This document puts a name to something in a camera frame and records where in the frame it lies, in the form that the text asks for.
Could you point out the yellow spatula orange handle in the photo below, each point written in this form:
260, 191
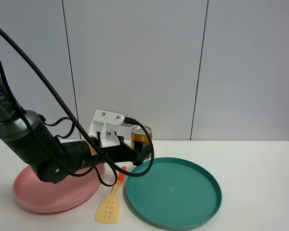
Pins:
109, 210

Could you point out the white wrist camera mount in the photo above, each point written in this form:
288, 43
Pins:
99, 127

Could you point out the pink round plate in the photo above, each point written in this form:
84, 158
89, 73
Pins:
44, 197

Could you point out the gold beverage can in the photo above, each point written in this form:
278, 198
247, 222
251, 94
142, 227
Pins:
138, 136

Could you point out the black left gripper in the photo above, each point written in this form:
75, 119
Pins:
120, 153

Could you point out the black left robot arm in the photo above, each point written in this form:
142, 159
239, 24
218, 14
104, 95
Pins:
26, 133

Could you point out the teal round plate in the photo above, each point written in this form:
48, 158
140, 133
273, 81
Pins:
175, 194

